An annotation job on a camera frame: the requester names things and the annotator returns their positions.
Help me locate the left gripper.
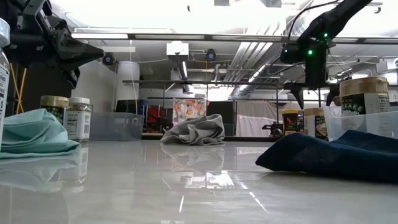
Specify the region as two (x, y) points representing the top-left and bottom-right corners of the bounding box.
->
(6, 0), (105, 90)

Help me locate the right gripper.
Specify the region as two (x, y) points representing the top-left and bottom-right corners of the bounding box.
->
(283, 42), (341, 110)

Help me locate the tan-lid spice jar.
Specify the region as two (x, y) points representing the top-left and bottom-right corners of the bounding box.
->
(303, 107), (329, 141)
(339, 76), (391, 116)

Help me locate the white-lid spice jar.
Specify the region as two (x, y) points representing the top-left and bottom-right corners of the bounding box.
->
(0, 17), (11, 147)
(65, 96), (92, 143)

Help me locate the clear plastic bin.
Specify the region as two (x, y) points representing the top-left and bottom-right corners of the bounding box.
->
(322, 105), (398, 142)

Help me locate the black floor device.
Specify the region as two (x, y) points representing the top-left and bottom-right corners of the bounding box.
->
(261, 121), (284, 138)

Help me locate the white cylinder tank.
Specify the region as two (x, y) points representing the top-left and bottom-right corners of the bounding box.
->
(115, 60), (141, 102)

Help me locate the navy blue cloth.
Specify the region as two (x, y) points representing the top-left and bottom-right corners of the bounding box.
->
(255, 129), (398, 184)

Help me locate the yellow tripod stand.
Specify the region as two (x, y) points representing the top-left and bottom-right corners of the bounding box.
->
(9, 63), (28, 115)

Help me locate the white curtain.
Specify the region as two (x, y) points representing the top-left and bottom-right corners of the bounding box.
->
(235, 100), (282, 138)

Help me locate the blue storage container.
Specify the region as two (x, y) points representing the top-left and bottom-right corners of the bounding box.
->
(136, 99), (149, 116)

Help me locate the teal cloth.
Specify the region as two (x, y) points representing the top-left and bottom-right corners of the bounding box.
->
(0, 108), (81, 159)

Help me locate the red storage item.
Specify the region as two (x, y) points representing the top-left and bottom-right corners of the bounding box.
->
(147, 105), (167, 124)

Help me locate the black screen panel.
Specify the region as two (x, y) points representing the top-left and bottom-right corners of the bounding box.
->
(206, 101), (236, 137)

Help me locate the white ceiling box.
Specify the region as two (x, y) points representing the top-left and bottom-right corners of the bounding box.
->
(165, 40), (190, 57)

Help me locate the floral picture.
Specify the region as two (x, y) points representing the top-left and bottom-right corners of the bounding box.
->
(172, 98), (208, 126)

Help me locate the grey cloth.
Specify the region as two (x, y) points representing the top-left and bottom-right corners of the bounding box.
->
(159, 113), (226, 146)

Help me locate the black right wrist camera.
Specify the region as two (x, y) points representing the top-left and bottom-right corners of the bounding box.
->
(279, 42), (315, 65)

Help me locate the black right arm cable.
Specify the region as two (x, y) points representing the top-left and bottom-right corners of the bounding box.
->
(287, 0), (340, 42)

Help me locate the silver ceiling duct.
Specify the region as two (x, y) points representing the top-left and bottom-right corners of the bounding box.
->
(223, 12), (312, 97)

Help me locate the black shelf frame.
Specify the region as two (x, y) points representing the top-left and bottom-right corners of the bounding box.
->
(122, 79), (312, 138)

